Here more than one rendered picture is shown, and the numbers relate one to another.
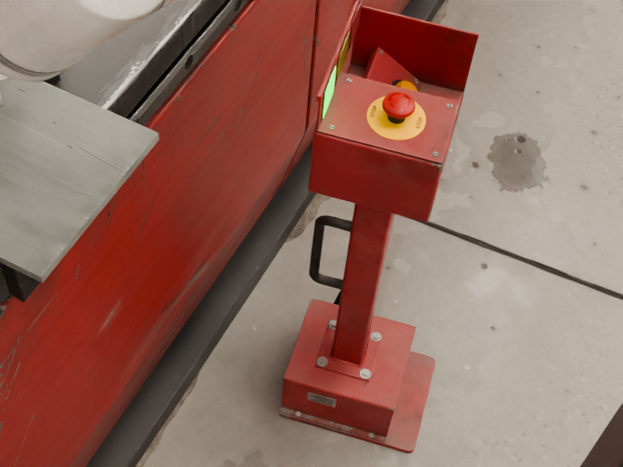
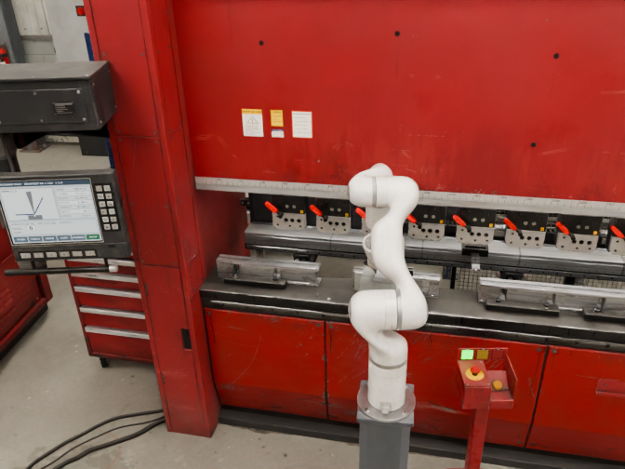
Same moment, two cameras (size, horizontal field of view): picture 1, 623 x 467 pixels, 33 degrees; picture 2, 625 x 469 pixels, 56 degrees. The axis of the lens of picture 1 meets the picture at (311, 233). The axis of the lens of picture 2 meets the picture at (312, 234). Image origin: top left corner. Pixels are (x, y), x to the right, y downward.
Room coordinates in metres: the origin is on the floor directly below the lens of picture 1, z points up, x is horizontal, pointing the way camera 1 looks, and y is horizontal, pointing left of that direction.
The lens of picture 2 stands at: (-0.04, -1.77, 2.41)
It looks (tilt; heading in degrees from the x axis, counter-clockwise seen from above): 28 degrees down; 81
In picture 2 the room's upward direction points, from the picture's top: 2 degrees counter-clockwise
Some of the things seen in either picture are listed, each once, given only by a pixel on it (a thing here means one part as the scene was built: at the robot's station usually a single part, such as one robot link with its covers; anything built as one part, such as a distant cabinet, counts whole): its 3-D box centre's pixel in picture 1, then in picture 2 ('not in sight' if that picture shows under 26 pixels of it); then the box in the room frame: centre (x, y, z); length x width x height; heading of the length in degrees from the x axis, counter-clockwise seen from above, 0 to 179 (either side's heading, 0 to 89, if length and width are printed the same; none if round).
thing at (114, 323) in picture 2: not in sight; (135, 286); (-0.61, 1.33, 0.50); 0.50 x 0.50 x 1.00; 68
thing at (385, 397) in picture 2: not in sight; (387, 379); (0.41, -0.38, 1.09); 0.19 x 0.19 x 0.18
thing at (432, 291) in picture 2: not in sight; (395, 281); (0.70, 0.42, 0.92); 0.39 x 0.06 x 0.10; 158
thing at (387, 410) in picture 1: (362, 372); not in sight; (0.91, -0.12, 0.06); 0.25 x 0.20 x 0.12; 79
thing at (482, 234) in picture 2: not in sight; (475, 221); (0.99, 0.29, 1.26); 0.15 x 0.09 x 0.17; 158
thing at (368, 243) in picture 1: (364, 264); (475, 442); (0.92, -0.09, 0.39); 0.05 x 0.05 x 0.54; 79
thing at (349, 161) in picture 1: (394, 105); (485, 378); (0.92, -0.09, 0.75); 0.20 x 0.16 x 0.18; 169
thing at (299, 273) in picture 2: not in sight; (268, 270); (0.14, 0.65, 0.92); 0.50 x 0.06 x 0.10; 158
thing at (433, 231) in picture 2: not in sight; (427, 218); (0.81, 0.37, 1.26); 0.15 x 0.09 x 0.17; 158
